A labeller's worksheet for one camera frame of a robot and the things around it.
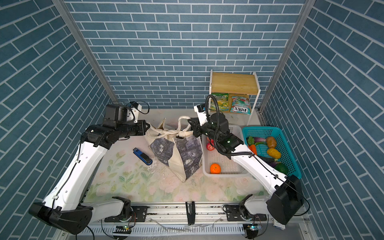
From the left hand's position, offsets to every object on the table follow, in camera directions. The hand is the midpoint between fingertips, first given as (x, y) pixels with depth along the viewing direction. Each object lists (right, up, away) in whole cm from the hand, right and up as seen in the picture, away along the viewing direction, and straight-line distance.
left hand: (150, 125), depth 71 cm
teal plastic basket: (+75, -20, +16) cm, 80 cm away
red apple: (+30, -15, +23) cm, 40 cm away
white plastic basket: (+43, -27, +20) cm, 54 cm away
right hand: (+18, +3, 0) cm, 18 cm away
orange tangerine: (+33, -25, +13) cm, 43 cm away
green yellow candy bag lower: (+40, +15, +28) cm, 51 cm away
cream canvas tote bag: (+14, -14, +4) cm, 20 cm away
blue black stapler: (-11, -20, +18) cm, 29 cm away
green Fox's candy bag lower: (+51, +13, +27) cm, 59 cm away
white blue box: (+62, -48, -1) cm, 78 cm away
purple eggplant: (+62, -10, +28) cm, 69 cm away
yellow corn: (+70, -18, +21) cm, 75 cm away
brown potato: (+70, -12, +25) cm, 76 cm away
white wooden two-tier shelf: (+46, +24, +19) cm, 55 cm away
